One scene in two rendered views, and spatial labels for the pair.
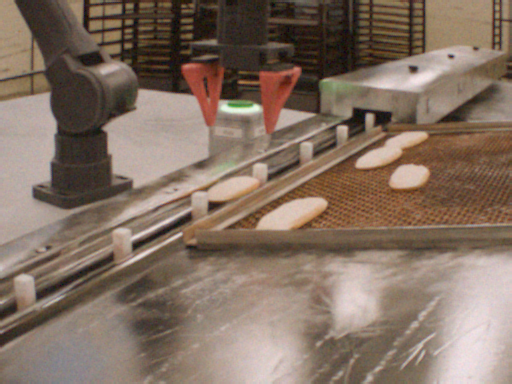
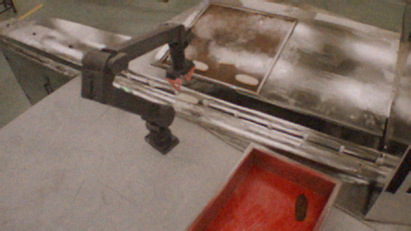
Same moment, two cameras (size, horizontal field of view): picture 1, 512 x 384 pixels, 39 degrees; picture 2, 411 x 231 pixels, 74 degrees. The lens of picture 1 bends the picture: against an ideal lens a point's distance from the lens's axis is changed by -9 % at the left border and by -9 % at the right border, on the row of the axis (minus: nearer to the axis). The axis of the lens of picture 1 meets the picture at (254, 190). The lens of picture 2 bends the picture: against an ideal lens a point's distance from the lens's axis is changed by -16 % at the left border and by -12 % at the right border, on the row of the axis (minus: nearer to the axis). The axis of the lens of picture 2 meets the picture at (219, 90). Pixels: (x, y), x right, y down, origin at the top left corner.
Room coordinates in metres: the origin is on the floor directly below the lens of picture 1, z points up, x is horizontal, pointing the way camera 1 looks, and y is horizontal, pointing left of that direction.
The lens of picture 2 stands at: (0.62, 0.96, 1.74)
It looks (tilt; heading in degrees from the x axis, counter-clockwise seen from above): 42 degrees down; 276
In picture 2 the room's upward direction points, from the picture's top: 5 degrees counter-clockwise
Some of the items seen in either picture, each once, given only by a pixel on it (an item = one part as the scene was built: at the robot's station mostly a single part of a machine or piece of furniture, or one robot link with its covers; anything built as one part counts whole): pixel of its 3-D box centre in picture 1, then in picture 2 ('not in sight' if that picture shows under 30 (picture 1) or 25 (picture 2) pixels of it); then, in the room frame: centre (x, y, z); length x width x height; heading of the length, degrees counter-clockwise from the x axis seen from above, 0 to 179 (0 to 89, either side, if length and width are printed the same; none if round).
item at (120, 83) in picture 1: (95, 104); (157, 115); (0.94, 0.20, 0.94); 0.09 x 0.05 x 0.10; 71
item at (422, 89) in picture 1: (444, 72); (42, 40); (1.83, -0.47, 0.89); 1.25 x 0.18 x 0.09; 154
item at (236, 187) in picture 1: (233, 186); (187, 98); (0.86, 0.02, 0.86); 0.10 x 0.04 x 0.01; 153
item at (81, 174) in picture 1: (81, 163); (160, 134); (0.94, 0.22, 0.86); 0.12 x 0.09 x 0.08; 142
